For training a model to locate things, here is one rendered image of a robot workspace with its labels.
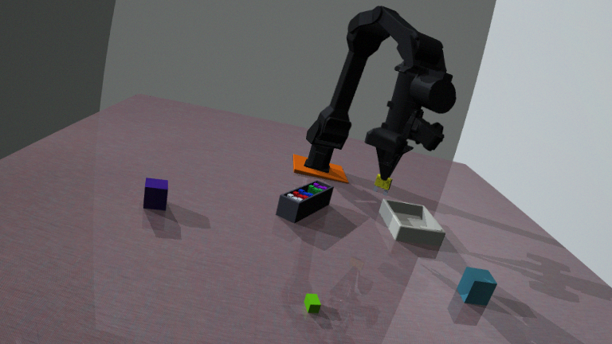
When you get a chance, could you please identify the teal cube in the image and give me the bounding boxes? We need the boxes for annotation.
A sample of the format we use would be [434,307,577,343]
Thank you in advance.
[457,267,497,306]

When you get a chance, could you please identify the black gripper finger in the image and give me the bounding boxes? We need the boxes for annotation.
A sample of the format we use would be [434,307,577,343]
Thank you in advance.
[388,145,414,178]
[376,147,408,181]

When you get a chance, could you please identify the small green block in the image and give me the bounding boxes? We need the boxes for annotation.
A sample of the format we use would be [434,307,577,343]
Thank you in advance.
[304,294,321,313]

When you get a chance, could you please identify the green fuse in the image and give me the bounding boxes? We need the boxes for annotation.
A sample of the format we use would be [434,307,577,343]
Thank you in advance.
[308,185,323,195]

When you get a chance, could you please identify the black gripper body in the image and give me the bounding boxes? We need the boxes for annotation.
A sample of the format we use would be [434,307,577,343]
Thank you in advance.
[364,96,423,154]

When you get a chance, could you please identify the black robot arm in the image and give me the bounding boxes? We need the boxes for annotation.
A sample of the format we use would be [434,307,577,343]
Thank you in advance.
[304,6,456,173]

